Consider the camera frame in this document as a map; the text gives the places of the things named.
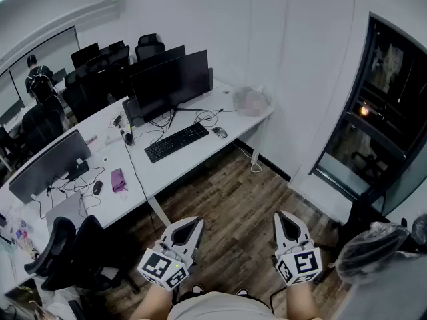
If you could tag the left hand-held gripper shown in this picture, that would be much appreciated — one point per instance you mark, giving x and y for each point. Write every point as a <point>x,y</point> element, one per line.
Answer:
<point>160,267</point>

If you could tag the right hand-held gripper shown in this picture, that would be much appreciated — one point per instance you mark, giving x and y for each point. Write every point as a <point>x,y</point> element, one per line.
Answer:
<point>302,263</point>

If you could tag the grey computer mouse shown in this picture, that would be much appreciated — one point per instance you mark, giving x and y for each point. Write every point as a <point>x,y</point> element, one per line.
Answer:
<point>221,132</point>

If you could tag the person's right forearm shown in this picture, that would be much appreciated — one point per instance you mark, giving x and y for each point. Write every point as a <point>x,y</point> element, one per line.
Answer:
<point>302,302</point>

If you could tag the person's left forearm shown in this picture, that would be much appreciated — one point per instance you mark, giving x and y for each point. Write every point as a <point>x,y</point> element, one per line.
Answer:
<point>151,303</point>

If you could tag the black computer mouse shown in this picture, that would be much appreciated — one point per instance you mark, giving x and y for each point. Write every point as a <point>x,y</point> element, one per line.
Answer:
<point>97,187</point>

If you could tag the white desk leg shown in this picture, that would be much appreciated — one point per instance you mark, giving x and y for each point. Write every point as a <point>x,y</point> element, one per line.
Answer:
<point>254,157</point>
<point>159,212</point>

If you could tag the person's shoe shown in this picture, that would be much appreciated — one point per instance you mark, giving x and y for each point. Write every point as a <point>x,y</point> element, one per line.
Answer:
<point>242,292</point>
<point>197,289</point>

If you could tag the plastic-wrapped black chair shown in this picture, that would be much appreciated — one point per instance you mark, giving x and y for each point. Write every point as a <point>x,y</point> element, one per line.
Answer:
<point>370,252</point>
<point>420,228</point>

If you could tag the person's beige shirt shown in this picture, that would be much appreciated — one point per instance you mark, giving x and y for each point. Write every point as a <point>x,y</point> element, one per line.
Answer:
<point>220,308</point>

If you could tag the purple cloth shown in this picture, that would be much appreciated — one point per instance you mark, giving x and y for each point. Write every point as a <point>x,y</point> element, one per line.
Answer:
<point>117,180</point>

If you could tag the black keyboard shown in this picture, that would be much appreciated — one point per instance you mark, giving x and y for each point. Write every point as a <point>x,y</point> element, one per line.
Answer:
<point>177,142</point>

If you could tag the black power adapter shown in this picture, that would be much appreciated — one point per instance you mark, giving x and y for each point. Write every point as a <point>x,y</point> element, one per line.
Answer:
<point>128,139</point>

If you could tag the silver laptop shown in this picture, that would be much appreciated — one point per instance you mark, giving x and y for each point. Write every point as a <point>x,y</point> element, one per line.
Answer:
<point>65,212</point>

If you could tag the black monitor stand base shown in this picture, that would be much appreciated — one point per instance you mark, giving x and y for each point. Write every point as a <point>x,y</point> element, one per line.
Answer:
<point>78,170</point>

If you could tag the pink packet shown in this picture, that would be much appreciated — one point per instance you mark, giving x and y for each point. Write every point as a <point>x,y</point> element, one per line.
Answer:
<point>91,140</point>

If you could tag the small black device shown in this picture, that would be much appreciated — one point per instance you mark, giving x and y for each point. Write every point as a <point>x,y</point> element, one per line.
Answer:
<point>117,120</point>

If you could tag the small grey desk divider panel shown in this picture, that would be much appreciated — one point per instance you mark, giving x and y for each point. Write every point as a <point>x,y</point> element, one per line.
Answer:
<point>131,112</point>

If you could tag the translucent plastic bag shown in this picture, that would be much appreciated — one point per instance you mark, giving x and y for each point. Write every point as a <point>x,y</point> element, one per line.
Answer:
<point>250,102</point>

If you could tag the dark window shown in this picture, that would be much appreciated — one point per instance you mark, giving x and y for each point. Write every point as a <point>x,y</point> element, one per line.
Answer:
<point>377,112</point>

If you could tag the long grey desk divider panel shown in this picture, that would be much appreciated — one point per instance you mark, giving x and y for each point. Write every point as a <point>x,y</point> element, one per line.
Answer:
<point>50,165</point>

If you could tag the large black curved monitor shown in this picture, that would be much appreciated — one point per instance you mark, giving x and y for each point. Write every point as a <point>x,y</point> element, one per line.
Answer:
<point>170,85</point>

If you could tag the colourful stickers pile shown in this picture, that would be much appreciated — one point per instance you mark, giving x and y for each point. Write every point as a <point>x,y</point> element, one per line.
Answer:
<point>23,233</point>

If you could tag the black mesh office chair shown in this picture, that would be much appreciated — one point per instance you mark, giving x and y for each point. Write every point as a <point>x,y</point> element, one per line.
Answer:
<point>149,47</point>

